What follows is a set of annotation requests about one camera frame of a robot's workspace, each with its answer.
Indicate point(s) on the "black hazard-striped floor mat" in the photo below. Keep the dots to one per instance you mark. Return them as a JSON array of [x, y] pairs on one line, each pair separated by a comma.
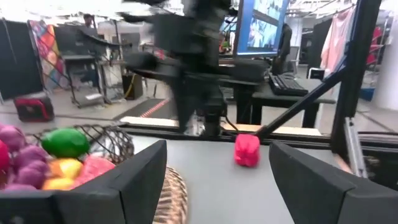
[[149, 108]]

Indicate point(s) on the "black computer desk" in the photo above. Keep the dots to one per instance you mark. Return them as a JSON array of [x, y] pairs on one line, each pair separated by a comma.
[[280, 98]]

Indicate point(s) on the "orange-yellow mango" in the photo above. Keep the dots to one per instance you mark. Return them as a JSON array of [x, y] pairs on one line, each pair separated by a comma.
[[65, 168]]

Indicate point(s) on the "computer monitor blue screen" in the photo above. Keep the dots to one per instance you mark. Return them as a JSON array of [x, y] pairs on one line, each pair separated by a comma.
[[261, 28]]

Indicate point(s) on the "black box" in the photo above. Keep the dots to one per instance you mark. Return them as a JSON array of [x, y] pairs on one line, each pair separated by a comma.
[[132, 85]]

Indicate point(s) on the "blue bin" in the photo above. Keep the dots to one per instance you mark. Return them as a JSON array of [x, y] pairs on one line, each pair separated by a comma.
[[367, 93]]

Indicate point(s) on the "black partition panel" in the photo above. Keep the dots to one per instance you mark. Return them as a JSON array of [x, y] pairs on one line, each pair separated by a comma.
[[18, 59]]

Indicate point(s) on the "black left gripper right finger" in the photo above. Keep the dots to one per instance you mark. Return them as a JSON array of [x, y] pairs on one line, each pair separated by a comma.
[[311, 193]]

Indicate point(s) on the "red black equipment case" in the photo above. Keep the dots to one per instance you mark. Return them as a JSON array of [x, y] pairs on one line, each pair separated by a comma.
[[32, 109]]

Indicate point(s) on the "pink hanging cloth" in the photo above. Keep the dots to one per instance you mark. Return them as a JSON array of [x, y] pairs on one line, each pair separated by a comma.
[[337, 37]]

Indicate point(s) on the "black frame post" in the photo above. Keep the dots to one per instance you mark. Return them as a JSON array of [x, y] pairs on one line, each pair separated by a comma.
[[357, 62]]

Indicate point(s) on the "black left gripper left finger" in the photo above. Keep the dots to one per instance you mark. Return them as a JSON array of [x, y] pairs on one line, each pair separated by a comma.
[[124, 193]]

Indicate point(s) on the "red lumpy fruit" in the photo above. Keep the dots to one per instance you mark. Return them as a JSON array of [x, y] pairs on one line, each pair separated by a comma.
[[247, 151]]

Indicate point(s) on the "white column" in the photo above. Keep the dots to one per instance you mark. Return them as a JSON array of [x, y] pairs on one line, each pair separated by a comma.
[[388, 77]]

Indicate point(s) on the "red hanging clothes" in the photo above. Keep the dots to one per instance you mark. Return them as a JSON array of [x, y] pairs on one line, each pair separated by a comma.
[[374, 43]]

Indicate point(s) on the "colourful patterned cloth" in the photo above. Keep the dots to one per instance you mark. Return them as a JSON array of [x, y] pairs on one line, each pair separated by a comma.
[[46, 43]]

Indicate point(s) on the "large purple grape bunch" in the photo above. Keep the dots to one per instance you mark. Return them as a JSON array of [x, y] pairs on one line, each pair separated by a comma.
[[29, 161]]

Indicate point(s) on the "black metal cart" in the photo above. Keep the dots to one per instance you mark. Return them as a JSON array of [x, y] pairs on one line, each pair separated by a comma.
[[84, 59]]

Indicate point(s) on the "black diagonal frame brace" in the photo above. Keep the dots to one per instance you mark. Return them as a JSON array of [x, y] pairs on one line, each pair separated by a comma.
[[298, 105]]

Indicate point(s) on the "orange-red tomato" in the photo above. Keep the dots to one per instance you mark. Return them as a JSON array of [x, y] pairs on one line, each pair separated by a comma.
[[93, 169]]

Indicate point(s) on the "round woven straw placemat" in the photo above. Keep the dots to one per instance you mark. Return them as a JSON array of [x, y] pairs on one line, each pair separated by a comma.
[[172, 199]]

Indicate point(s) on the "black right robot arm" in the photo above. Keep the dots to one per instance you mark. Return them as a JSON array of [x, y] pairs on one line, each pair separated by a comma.
[[199, 62]]

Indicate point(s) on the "person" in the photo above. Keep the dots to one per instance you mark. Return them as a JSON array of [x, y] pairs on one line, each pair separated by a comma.
[[88, 21]]

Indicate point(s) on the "black keyboard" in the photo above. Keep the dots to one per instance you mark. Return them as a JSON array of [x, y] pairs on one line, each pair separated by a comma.
[[287, 85]]

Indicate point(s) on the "yellow lemon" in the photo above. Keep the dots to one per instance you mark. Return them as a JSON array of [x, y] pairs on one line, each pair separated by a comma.
[[59, 184]]

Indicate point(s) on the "green round fruit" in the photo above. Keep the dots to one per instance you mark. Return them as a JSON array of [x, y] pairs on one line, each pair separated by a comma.
[[65, 142]]

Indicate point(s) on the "black aluminium table frame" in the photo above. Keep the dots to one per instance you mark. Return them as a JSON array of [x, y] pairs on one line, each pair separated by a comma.
[[295, 138]]

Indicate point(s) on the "silver aluminium profile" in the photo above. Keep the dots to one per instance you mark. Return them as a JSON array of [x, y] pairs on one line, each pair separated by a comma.
[[353, 149]]

